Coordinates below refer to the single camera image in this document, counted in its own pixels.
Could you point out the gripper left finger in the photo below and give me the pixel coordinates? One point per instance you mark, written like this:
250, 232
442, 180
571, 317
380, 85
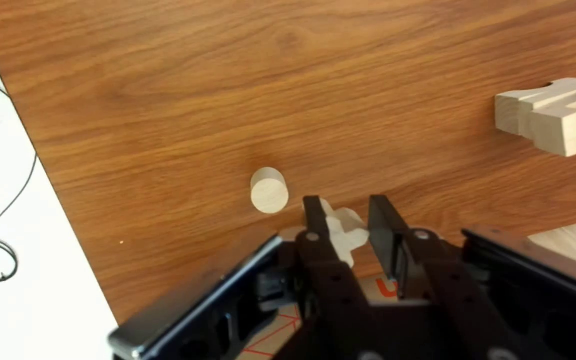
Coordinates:
320, 280

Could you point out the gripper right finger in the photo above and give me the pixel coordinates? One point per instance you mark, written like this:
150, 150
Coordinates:
428, 260

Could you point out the flower shaped wooden block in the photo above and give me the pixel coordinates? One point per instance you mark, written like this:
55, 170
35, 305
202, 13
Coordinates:
348, 235

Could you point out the wooden cylinder block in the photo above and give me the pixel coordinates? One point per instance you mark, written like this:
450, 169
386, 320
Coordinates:
269, 192

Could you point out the wooden cube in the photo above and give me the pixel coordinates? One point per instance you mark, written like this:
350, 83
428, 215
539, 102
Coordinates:
575, 242

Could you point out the cross shaped wooden block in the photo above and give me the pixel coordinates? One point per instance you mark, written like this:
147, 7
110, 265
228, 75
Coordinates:
558, 125

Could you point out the cardboard with red lines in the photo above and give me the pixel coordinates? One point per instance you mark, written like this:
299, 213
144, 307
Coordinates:
273, 335

